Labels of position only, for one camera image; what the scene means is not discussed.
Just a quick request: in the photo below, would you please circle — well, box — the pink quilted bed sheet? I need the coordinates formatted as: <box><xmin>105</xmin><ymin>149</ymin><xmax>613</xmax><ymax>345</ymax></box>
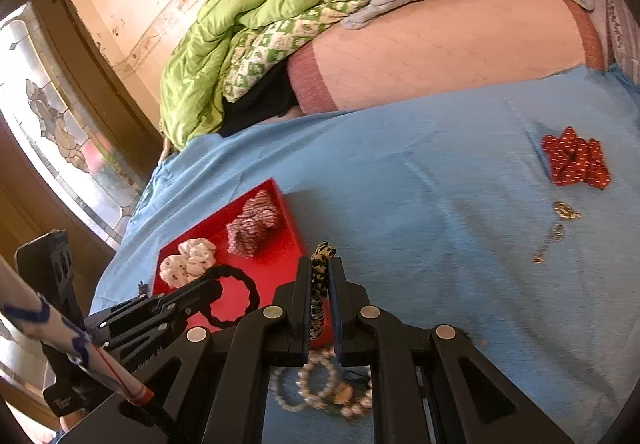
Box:
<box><xmin>287</xmin><ymin>0</ymin><xmax>608</xmax><ymax>115</ymax></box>

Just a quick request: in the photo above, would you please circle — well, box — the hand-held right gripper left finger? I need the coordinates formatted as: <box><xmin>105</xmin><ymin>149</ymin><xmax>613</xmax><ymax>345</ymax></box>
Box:
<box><xmin>119</xmin><ymin>257</ymin><xmax>313</xmax><ymax>444</ymax></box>

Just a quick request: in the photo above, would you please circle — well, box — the pale patterned cloth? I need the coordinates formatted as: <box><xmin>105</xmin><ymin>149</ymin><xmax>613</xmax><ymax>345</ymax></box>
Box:
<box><xmin>602</xmin><ymin>0</ymin><xmax>640</xmax><ymax>74</ymax></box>

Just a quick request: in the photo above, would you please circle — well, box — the black braided hair tie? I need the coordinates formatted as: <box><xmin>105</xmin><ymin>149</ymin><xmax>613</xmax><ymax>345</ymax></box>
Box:
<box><xmin>202</xmin><ymin>265</ymin><xmax>262</xmax><ymax>329</ymax></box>

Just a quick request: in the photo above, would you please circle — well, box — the red square tray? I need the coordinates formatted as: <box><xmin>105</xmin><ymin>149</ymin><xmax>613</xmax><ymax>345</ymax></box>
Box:
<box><xmin>151</xmin><ymin>178</ymin><xmax>333</xmax><ymax>350</ymax></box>

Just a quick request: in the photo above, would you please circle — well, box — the red plaid scrunchie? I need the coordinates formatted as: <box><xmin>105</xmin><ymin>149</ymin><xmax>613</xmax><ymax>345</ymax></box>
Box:
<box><xmin>226</xmin><ymin>190</ymin><xmax>277</xmax><ymax>256</ymax></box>

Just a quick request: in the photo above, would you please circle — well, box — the black cord amber pendant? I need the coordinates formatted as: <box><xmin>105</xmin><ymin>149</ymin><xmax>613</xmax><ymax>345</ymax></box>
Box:
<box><xmin>332</xmin><ymin>371</ymin><xmax>371</xmax><ymax>406</ymax></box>

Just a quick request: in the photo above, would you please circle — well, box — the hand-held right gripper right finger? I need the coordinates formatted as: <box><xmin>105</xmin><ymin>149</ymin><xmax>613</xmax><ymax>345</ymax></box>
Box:
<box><xmin>328</xmin><ymin>257</ymin><xmax>576</xmax><ymax>444</ymax></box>

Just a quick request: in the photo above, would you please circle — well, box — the leopard print hair tie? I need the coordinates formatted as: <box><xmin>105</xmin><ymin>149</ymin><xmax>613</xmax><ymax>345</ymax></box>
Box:
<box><xmin>309</xmin><ymin>240</ymin><xmax>337</xmax><ymax>342</ymax></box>

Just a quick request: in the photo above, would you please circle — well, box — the brown wooden window frame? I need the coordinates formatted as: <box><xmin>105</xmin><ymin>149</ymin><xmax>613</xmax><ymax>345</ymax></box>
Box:
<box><xmin>20</xmin><ymin>0</ymin><xmax>166</xmax><ymax>165</ymax></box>

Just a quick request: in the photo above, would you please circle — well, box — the white dotted scrunchie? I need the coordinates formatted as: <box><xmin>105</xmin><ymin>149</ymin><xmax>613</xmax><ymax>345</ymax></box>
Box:
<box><xmin>160</xmin><ymin>237</ymin><xmax>217</xmax><ymax>289</ymax></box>

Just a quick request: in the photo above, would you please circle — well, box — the blue blanket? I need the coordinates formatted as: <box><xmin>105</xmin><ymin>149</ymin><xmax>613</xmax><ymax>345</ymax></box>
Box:
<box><xmin>90</xmin><ymin>64</ymin><xmax>640</xmax><ymax>444</ymax></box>

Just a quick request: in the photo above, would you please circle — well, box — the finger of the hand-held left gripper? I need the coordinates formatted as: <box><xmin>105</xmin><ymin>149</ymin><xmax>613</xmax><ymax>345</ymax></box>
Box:
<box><xmin>85</xmin><ymin>268</ymin><xmax>224</xmax><ymax>327</ymax></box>
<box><xmin>97</xmin><ymin>296</ymin><xmax>211</xmax><ymax>377</ymax></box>

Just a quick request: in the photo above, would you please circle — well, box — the black cloth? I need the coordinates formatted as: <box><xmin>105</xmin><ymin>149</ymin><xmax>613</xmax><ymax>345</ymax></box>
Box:
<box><xmin>219</xmin><ymin>68</ymin><xmax>298</xmax><ymax>139</ymax></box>

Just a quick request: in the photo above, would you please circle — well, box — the large pearl bracelet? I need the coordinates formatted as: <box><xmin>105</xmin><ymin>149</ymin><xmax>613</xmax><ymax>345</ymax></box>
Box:
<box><xmin>297</xmin><ymin>348</ymin><xmax>373</xmax><ymax>421</ymax></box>

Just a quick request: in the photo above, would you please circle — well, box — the green patterned comforter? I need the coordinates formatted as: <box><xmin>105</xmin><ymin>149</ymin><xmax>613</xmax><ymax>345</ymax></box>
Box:
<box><xmin>159</xmin><ymin>0</ymin><xmax>385</xmax><ymax>152</ymax></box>

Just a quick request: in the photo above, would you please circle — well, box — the grey bead bracelet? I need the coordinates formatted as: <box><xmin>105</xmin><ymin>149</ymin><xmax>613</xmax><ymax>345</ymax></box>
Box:
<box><xmin>272</xmin><ymin>366</ymin><xmax>307</xmax><ymax>414</ymax></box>

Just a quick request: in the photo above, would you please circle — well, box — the red dotted scrunchie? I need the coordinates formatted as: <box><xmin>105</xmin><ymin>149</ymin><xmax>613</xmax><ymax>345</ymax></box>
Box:
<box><xmin>541</xmin><ymin>126</ymin><xmax>613</xmax><ymax>189</ymax></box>

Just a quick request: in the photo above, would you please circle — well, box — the stained glass window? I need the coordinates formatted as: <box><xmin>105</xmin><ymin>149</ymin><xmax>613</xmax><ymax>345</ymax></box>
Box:
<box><xmin>0</xmin><ymin>4</ymin><xmax>151</xmax><ymax>245</ymax></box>

